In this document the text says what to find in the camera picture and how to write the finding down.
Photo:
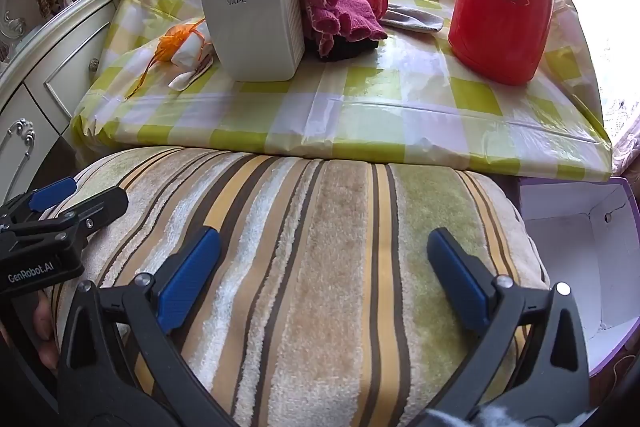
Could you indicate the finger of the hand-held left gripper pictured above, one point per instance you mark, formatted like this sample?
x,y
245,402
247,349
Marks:
x,y
102,207
50,196

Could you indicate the grey cloth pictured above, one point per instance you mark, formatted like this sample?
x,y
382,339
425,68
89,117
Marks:
x,y
415,19

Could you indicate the white ribbed plastic device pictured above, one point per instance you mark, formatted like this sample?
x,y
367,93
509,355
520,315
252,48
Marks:
x,y
250,27

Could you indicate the white and purple cardboard box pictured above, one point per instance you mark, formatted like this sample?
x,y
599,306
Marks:
x,y
560,257

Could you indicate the white ornate dresser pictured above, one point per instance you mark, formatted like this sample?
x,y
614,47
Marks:
x,y
65,72

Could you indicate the person's left hand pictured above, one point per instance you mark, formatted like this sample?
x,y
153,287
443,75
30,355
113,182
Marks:
x,y
46,332

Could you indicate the yellow white checked tablecloth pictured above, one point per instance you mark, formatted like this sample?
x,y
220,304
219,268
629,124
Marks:
x,y
375,107

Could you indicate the white cloth pouch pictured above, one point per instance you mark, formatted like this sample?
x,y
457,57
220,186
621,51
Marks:
x,y
192,62

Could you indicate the magenta fringed cloth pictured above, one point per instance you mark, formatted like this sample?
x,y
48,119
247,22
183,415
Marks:
x,y
345,14

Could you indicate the orange ribbon white pouch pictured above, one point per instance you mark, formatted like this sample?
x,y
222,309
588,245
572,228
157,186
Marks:
x,y
172,42

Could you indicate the striped plush cushion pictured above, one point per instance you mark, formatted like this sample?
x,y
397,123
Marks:
x,y
325,257

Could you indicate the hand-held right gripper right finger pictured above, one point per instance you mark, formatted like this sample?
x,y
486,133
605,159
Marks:
x,y
460,277

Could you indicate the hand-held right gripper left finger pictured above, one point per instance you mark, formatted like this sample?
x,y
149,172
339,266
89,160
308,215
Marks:
x,y
185,277

